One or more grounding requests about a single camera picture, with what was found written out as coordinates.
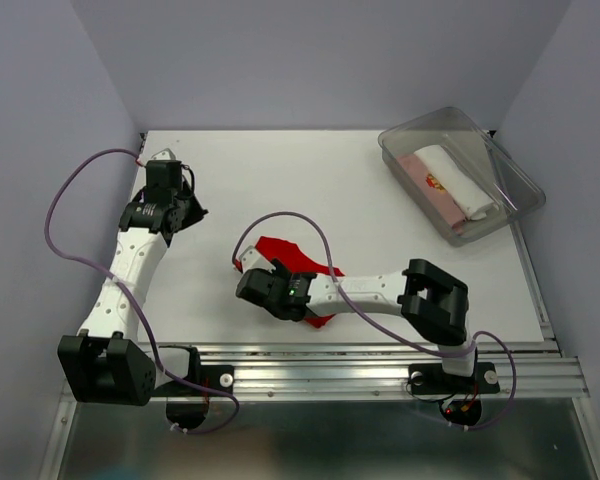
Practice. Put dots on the clear plastic bin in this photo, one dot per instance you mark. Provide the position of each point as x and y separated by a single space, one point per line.
479 156

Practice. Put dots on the rolled pink t-shirt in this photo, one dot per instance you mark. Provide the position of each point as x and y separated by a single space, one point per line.
435 201

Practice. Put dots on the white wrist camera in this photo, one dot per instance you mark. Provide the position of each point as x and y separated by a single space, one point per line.
251 258
164 155

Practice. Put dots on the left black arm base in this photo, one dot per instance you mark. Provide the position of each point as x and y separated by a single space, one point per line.
185 362

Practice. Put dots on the aluminium mounting rail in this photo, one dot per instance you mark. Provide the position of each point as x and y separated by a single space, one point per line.
376 372

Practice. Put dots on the red t-shirt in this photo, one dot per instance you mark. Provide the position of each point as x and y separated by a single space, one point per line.
294 260

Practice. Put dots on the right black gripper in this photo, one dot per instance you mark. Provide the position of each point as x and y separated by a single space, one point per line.
280 271

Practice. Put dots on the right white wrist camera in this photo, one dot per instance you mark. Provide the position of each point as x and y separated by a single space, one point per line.
251 258

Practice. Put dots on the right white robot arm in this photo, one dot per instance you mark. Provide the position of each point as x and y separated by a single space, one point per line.
434 303

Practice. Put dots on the rolled white t-shirt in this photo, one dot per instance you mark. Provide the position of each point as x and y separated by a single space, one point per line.
468 196

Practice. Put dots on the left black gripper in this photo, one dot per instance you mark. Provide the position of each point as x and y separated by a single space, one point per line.
197 212

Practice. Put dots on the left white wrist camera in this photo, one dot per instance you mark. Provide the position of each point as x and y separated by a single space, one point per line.
164 155

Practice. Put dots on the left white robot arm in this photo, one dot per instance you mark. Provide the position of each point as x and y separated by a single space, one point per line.
103 362

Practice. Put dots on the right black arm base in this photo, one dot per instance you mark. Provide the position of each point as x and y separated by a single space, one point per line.
429 379

